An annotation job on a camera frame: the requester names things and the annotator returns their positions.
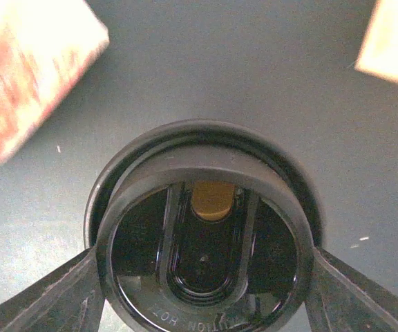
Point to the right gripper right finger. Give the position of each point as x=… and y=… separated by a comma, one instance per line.
x=343, y=299

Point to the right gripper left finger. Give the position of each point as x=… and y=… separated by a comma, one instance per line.
x=67, y=299

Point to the black coffee lid front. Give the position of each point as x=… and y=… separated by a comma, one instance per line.
x=203, y=226

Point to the printed Cream Bear paper bag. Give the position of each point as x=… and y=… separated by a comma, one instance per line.
x=45, y=48

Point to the left orange paper bag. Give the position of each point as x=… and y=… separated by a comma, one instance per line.
x=378, y=55

